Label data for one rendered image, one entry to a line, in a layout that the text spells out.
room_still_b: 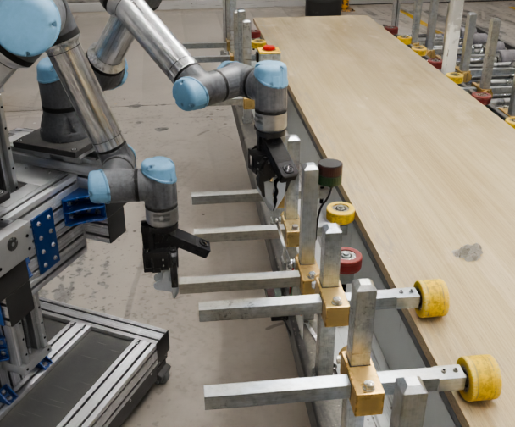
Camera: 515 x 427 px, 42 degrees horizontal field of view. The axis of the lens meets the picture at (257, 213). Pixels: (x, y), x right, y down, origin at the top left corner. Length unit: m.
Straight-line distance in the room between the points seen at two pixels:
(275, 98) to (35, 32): 0.53
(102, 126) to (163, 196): 0.22
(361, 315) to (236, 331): 1.75
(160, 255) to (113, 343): 1.01
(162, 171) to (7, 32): 0.41
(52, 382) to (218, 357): 0.69
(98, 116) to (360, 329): 0.77
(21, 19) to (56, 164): 0.80
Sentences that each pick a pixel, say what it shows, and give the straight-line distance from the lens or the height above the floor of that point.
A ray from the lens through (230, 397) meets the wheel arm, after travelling 1.18.
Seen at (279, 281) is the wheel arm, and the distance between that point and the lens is 1.65.
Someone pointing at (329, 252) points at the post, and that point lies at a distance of 1.37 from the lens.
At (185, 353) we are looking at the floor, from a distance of 2.77.
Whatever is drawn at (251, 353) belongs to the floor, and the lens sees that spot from 2.76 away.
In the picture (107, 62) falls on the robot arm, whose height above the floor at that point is 1.26.
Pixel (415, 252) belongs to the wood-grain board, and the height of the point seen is 0.90.
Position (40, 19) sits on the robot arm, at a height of 1.51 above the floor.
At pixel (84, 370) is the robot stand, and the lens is 2.44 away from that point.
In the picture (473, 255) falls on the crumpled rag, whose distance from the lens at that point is 1.71.
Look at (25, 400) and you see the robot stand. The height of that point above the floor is 0.21.
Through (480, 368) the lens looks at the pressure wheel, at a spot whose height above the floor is 0.98.
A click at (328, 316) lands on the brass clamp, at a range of 1.37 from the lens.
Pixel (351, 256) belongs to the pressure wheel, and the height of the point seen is 0.90.
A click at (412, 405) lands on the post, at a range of 0.96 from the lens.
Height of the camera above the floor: 1.76
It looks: 28 degrees down
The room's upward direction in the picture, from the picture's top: straight up
